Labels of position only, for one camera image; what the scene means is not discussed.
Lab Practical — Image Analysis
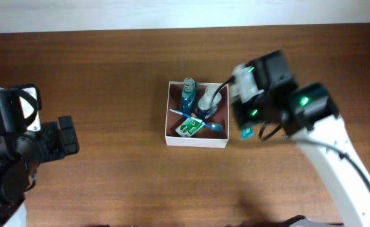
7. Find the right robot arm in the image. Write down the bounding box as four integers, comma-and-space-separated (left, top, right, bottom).
231, 50, 370, 226

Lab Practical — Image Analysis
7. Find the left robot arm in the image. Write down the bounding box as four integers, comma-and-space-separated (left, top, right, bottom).
0, 84, 80, 226

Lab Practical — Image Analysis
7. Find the white cardboard box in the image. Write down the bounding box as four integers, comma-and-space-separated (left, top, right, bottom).
165, 81, 230, 148

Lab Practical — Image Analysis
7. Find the green toothpaste tube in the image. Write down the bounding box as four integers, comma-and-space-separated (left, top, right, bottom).
241, 125, 254, 140

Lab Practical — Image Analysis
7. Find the clear soap pump bottle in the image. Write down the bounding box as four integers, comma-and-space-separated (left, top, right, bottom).
197, 84, 222, 119

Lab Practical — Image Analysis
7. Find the blue white toothbrush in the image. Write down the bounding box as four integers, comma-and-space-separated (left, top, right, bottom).
169, 108, 223, 132

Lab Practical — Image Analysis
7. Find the green soap bar box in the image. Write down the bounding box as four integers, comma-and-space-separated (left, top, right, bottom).
175, 117, 203, 137

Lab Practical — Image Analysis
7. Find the right black cable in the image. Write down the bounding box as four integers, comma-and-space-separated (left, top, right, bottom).
209, 75, 236, 119

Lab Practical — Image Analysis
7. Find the teal mouthwash bottle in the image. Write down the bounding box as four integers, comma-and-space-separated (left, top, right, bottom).
181, 78, 197, 115

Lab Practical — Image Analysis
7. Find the blue disposable razor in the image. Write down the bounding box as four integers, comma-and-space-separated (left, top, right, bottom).
283, 134, 292, 139

